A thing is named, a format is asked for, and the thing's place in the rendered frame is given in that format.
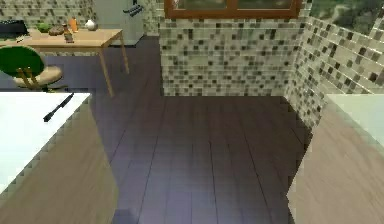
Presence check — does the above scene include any brown framed window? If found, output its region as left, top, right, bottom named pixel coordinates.
left=163, top=0, right=303, bottom=20

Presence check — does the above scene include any grey fridge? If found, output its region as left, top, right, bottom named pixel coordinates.
left=92, top=0, right=146, bottom=47

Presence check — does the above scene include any light wooden table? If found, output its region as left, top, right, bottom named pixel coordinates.
left=0, top=28, right=130, bottom=98

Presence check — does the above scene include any black pen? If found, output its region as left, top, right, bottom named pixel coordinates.
left=42, top=92, right=75, bottom=123

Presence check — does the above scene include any white round kettle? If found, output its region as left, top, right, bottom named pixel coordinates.
left=84, top=19, right=99, bottom=32

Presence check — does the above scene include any dark pepper shaker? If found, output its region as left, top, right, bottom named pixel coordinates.
left=63, top=24, right=75, bottom=44

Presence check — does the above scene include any orange bottle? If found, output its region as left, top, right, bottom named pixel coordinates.
left=68, top=16, right=79, bottom=34

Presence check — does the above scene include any white top wooden counter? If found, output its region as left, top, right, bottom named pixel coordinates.
left=0, top=91, right=120, bottom=224

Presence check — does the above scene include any brown bread loaf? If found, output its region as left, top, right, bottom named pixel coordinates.
left=48, top=25, right=65, bottom=37

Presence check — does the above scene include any pale top wooden cabinet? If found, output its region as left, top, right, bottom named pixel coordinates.
left=286, top=93, right=384, bottom=224

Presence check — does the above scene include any green lettuce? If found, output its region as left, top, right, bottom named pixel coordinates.
left=36, top=22, right=53, bottom=34

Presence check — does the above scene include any green wooden chair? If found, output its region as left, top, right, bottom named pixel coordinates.
left=0, top=45, right=69, bottom=93

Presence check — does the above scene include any window with green view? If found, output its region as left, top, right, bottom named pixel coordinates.
left=309, top=0, right=384, bottom=36

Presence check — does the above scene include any black fridge handle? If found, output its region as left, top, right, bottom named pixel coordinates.
left=122, top=4, right=144, bottom=18

